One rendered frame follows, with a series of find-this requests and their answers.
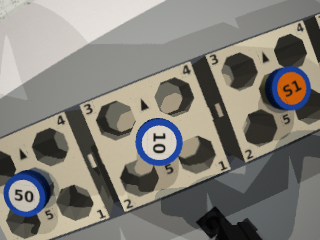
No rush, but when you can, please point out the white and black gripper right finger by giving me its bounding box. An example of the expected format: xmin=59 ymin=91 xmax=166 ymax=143
xmin=235 ymin=222 xmax=262 ymax=240

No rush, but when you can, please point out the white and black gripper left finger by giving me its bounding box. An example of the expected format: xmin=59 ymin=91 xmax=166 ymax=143
xmin=219 ymin=223 xmax=244 ymax=240

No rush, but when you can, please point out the beige square adapter with holes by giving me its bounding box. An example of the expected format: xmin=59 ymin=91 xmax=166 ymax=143
xmin=80 ymin=62 xmax=230 ymax=211
xmin=192 ymin=20 xmax=320 ymax=162
xmin=0 ymin=109 xmax=116 ymax=240

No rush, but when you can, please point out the grey flat mat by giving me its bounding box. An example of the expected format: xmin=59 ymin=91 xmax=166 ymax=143
xmin=0 ymin=0 xmax=320 ymax=240

